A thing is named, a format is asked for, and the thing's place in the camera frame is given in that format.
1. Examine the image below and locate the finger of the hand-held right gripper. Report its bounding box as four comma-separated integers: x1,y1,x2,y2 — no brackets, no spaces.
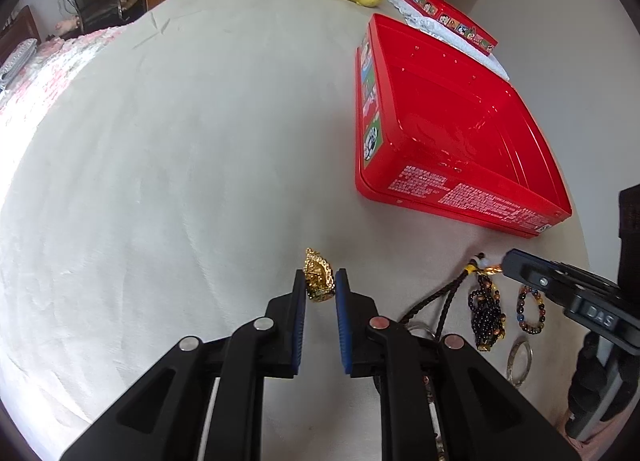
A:
501,248,576,309

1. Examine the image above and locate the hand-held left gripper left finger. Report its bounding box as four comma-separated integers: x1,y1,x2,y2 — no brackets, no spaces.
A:
60,268,307,461

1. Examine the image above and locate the silver bangle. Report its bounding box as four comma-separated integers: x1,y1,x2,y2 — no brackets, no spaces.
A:
506,336,534,388
407,322,441,342

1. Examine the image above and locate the person's right hand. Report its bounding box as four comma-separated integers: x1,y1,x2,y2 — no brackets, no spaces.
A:
567,331,640,434

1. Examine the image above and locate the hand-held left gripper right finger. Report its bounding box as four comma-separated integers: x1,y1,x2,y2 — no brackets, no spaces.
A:
334,268,581,461

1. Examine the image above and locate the grey patterned pillow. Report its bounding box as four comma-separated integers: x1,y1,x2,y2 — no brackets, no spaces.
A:
0,38,39,89

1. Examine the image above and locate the wooden headboard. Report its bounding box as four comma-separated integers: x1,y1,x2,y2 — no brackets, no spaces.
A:
0,5,42,67

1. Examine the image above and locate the gold pendant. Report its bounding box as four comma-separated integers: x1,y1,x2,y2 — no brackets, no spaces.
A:
304,247,335,303

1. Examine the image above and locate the pink floral blanket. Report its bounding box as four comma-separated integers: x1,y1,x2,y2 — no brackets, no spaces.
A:
0,24,126,142

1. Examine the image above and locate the pink plush toy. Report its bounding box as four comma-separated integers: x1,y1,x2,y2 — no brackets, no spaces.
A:
54,15,83,37

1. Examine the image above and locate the red tin box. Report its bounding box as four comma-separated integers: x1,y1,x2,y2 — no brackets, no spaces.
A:
354,14,572,239

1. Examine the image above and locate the multicolour bead bracelet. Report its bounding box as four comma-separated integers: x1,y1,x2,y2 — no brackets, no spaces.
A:
515,283,547,335

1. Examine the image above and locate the white lace cloth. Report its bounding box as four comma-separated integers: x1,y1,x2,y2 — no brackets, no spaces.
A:
385,0,511,83

